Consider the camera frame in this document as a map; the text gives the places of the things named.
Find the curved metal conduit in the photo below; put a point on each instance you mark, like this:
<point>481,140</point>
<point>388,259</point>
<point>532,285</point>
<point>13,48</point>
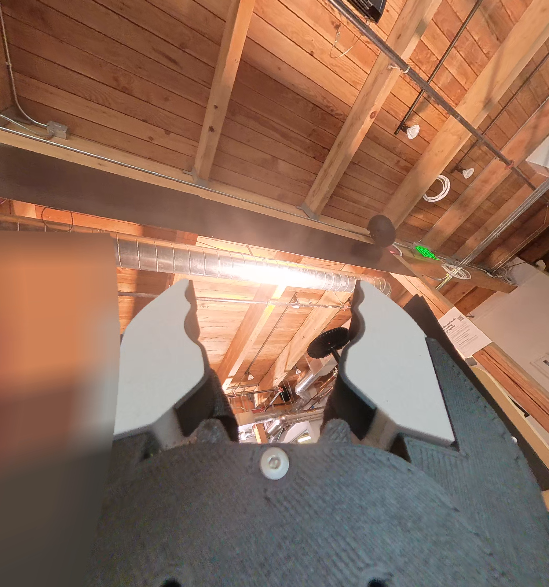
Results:
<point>10,69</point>

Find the green exit sign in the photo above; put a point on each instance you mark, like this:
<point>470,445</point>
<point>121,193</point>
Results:
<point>425,252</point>

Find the grey metal strut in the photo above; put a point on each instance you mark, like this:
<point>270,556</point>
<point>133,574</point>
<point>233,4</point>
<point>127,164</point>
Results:
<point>508,222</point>

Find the black steel beam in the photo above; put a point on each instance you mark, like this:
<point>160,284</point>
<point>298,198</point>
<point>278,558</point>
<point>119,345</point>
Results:
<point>118,201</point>

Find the black lighting track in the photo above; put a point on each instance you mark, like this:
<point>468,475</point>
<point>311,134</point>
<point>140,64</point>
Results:
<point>511,105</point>
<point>440,64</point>

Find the white ceiling spotlight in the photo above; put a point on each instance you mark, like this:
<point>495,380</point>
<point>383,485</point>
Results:
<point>467,172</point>
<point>412,130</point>

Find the black round disc stand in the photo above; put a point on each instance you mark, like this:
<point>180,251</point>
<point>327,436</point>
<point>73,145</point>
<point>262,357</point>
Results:
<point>327,344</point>

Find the white paper notice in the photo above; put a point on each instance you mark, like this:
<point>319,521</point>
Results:
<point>462,332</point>

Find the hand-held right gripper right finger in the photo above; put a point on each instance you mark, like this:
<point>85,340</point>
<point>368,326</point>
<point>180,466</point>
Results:
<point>389,367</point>

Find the black partition panel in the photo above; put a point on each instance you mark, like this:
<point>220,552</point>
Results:
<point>524,458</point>

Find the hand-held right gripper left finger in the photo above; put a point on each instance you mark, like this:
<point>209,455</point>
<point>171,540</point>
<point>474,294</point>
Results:
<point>159,353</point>

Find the narrow silver air duct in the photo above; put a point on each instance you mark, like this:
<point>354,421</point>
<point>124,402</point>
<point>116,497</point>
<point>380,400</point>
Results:
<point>306,385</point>

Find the ceiling sprinkler pipe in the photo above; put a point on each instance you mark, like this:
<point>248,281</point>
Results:
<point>457,113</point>

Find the grey electrical junction box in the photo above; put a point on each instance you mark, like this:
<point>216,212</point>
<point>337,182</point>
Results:
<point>56,130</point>

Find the black ceiling device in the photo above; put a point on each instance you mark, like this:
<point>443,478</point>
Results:
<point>366,7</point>

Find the black dome ceiling camera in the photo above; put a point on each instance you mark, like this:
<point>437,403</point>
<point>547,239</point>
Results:
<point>382,229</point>

